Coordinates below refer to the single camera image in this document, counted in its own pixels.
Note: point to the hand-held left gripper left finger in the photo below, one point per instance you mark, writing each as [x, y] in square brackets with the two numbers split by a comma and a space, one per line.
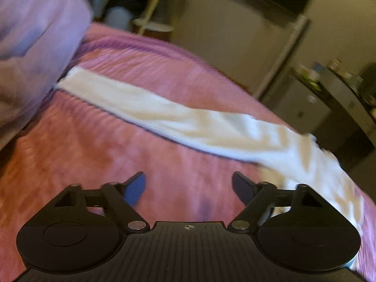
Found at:
[135, 186]

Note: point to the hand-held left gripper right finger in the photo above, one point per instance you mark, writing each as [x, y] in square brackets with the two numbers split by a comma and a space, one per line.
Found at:
[242, 186]

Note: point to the white ribbed knit garment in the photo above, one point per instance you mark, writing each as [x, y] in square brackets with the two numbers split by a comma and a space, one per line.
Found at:
[176, 114]

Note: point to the pink ribbed blanket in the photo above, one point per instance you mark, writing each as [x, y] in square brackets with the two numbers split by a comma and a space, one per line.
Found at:
[88, 141]

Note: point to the grey cabinet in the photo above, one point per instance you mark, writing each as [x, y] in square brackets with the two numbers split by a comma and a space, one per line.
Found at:
[293, 105]

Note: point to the dark desk with grey drawers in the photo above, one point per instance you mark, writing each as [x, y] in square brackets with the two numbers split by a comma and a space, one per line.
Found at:
[346, 102]

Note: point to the white standing pole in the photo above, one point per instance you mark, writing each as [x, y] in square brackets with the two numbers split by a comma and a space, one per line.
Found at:
[282, 55]

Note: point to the grey round bin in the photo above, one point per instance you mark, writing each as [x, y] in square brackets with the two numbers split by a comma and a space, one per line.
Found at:
[119, 17]

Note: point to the white round side table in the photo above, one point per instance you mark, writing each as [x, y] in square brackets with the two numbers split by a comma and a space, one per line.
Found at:
[152, 8]

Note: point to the lilac pillow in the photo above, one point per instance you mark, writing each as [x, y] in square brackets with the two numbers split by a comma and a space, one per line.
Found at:
[38, 35]

